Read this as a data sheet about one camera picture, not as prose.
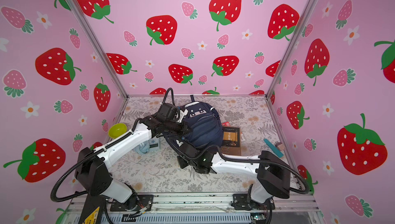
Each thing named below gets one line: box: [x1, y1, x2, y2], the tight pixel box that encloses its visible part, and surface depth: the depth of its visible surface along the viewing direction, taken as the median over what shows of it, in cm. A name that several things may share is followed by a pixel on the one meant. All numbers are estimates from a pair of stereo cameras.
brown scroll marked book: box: [219, 125, 242, 156], surface depth 95 cm
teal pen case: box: [263, 138, 284, 159], surface depth 95 cm
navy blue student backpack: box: [163, 95, 224, 156], surface depth 82 cm
